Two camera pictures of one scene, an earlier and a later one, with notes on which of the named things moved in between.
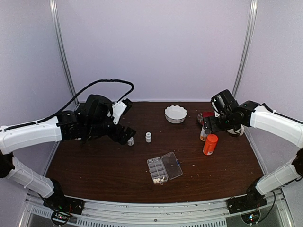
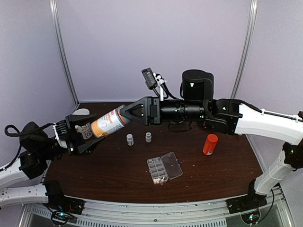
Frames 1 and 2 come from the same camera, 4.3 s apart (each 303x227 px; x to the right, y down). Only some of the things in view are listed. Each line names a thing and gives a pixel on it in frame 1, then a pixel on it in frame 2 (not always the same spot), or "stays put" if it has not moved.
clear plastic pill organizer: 162,168 stays put
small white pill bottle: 148,137 stays put
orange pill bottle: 210,144 stays put
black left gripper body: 115,135 -> 73,139
